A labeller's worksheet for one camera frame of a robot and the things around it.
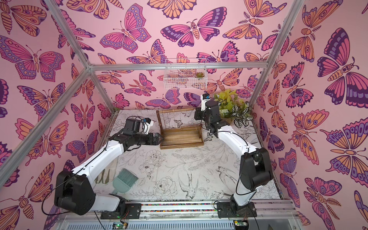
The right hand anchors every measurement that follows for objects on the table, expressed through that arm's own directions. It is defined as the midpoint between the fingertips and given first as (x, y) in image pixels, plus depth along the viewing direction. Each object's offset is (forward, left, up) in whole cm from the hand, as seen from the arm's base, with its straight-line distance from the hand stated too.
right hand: (198, 106), depth 86 cm
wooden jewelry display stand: (-4, +9, -26) cm, 28 cm away
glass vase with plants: (0, -21, -3) cm, 21 cm away
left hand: (-16, +23, -10) cm, 29 cm away
